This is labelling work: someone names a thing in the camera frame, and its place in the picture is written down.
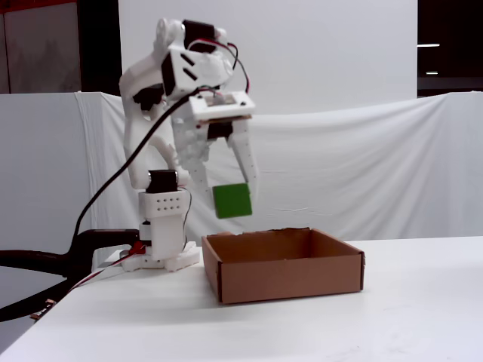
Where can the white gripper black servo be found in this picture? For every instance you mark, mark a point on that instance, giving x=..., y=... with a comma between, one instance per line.
x=192, y=145

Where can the white wrist camera mount plate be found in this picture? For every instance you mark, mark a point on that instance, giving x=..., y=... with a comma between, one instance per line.
x=222, y=105

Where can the white draped cloth sheet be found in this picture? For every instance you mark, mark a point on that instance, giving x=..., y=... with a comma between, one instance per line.
x=339, y=169

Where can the gray partition panel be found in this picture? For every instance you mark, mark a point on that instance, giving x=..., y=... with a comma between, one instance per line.
x=34, y=169

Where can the white backdrop panel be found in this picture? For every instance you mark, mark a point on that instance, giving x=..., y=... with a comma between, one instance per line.
x=302, y=49

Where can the dark glass window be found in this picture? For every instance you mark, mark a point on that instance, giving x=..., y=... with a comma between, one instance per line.
x=453, y=22

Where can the green cube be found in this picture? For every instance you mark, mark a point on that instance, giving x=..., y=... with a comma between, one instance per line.
x=232, y=201

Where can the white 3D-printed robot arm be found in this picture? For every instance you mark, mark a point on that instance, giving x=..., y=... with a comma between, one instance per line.
x=162, y=226

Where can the brown cardboard box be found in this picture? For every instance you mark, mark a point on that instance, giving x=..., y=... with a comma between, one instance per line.
x=287, y=277

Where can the small brown connector plug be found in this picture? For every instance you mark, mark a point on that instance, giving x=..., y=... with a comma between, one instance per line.
x=43, y=309

